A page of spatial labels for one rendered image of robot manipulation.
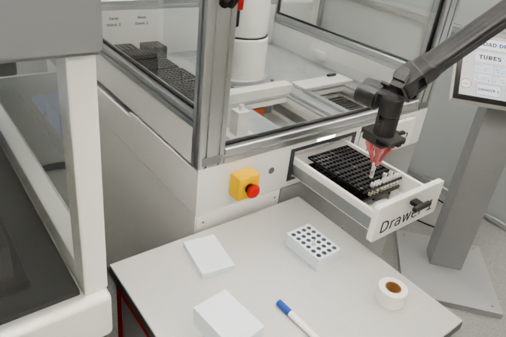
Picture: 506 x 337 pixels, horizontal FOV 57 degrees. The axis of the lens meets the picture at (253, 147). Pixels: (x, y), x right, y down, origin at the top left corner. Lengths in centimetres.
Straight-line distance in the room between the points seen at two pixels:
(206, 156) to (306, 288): 41
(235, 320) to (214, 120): 47
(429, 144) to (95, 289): 271
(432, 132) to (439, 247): 100
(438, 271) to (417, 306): 135
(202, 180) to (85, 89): 58
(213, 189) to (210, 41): 41
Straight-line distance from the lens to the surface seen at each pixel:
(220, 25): 108
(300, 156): 146
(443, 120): 323
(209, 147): 119
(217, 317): 102
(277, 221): 137
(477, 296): 255
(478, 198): 240
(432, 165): 335
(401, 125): 176
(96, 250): 88
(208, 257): 119
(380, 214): 123
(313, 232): 130
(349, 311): 116
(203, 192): 125
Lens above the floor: 157
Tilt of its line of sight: 28 degrees down
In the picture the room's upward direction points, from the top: 7 degrees clockwise
